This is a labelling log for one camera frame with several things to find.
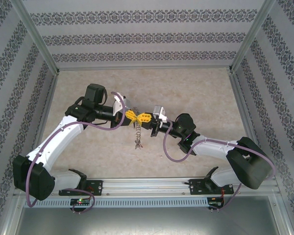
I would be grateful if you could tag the silver keys bunch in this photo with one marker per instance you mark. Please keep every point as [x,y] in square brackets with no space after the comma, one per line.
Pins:
[138,145]

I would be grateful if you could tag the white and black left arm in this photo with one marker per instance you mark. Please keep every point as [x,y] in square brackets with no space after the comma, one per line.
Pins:
[56,142]

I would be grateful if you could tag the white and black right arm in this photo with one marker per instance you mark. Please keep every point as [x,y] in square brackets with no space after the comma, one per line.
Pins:
[250,166]

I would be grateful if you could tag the green controller board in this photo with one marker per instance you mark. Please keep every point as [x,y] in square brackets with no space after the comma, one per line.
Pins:
[80,202]
[214,204]

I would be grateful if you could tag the grey metal sheet panel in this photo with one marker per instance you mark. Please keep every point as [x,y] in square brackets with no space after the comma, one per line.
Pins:
[147,222]

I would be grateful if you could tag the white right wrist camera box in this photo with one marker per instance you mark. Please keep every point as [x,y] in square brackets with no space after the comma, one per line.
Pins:
[158,111]

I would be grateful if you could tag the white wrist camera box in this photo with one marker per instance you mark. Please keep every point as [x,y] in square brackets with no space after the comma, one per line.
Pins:
[118,105]
[158,111]

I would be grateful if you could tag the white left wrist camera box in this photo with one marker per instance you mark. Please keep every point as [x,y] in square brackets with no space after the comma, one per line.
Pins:
[118,105]

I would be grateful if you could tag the aluminium side floor rail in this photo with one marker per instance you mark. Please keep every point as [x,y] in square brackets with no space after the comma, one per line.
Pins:
[49,98]
[240,98]

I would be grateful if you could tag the aluminium rear floor rail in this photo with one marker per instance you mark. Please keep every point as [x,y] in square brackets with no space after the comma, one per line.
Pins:
[144,69]

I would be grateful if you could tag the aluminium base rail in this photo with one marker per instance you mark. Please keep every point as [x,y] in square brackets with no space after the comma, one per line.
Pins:
[142,186]

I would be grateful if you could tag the aluminium corner post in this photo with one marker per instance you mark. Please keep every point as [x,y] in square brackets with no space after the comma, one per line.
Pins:
[36,36]
[250,36]

